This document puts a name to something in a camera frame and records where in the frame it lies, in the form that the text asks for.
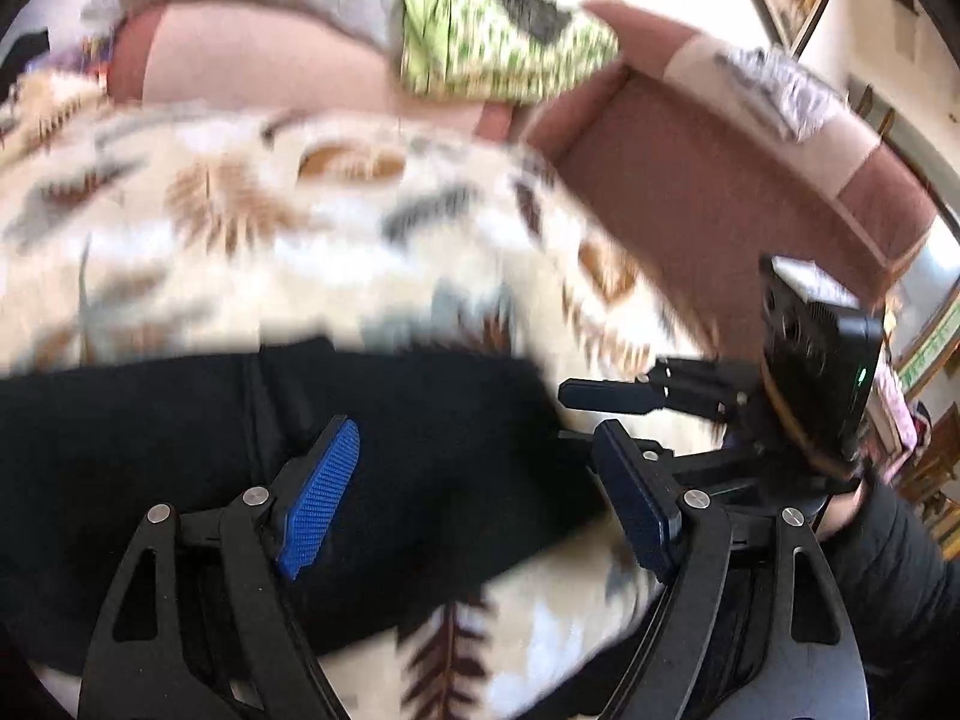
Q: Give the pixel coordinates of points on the person right forearm sleeve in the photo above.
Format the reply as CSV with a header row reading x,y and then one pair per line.
x,y
902,599

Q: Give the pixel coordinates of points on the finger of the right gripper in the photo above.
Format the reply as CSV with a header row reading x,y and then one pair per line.
x,y
694,387

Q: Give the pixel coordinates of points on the green white folded blanket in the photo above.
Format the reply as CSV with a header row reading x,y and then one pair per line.
x,y
469,50

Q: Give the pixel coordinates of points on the leaf print fleece blanket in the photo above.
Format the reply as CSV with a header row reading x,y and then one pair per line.
x,y
189,295

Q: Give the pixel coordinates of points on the black garment in background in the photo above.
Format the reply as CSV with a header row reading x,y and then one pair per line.
x,y
24,49

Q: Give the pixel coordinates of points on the black pants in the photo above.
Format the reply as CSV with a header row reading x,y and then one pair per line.
x,y
402,481

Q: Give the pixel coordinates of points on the pink upholstered sofa bed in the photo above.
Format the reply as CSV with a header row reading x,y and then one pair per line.
x,y
659,144

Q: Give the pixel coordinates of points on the colourful snack packets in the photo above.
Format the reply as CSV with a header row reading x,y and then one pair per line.
x,y
90,56

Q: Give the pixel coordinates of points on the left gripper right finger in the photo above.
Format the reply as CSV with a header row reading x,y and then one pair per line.
x,y
750,623

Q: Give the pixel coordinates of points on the person right hand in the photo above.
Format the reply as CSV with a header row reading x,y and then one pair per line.
x,y
841,510

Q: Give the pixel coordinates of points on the dark grey knit cloth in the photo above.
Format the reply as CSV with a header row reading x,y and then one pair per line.
x,y
543,20

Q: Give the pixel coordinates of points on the grey cloth on armrest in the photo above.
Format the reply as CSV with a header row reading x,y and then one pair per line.
x,y
781,94

